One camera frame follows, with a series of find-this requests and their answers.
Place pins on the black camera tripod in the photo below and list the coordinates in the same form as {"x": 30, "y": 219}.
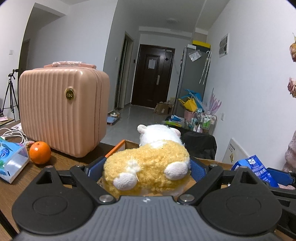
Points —
{"x": 12, "y": 96}

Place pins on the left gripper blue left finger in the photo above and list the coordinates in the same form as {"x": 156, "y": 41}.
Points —
{"x": 95, "y": 169}

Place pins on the yellow bag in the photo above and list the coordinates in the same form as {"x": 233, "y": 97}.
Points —
{"x": 189, "y": 104}

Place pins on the yellow white hamster plush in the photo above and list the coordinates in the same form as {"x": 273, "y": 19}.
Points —
{"x": 150, "y": 162}

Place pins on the yellow box on refrigerator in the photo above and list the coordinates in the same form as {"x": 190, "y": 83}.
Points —
{"x": 200, "y": 43}

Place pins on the dark wooden entrance door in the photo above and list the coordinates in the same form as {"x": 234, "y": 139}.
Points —
{"x": 152, "y": 76}

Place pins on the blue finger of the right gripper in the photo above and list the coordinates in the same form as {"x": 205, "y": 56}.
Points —
{"x": 282, "y": 177}

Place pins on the blue white tissue box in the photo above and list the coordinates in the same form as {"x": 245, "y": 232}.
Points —
{"x": 14, "y": 157}

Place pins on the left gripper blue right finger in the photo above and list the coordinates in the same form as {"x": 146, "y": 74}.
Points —
{"x": 198, "y": 169}

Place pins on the wall electrical panel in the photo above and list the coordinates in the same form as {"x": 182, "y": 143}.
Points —
{"x": 224, "y": 46}

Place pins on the wire storage cart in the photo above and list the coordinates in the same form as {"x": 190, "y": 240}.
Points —
{"x": 204, "y": 123}

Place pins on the pink textured vase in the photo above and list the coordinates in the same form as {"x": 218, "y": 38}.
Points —
{"x": 290, "y": 155}

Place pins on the orange fruit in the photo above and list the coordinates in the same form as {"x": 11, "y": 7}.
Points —
{"x": 40, "y": 153}

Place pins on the blue handkerchief tissue pack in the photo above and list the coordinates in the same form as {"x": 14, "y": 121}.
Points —
{"x": 257, "y": 168}

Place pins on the orange cardboard box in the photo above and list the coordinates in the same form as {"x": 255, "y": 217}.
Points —
{"x": 129, "y": 148}

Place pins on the white umbrella on refrigerator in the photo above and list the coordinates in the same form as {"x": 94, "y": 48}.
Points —
{"x": 206, "y": 68}

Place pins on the brown cardboard box on floor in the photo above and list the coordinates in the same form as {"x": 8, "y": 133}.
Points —
{"x": 163, "y": 108}

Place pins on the grey refrigerator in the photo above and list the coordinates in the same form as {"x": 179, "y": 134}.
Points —
{"x": 192, "y": 65}

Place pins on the pink ribbed suitcase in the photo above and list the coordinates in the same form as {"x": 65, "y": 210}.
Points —
{"x": 65, "y": 104}

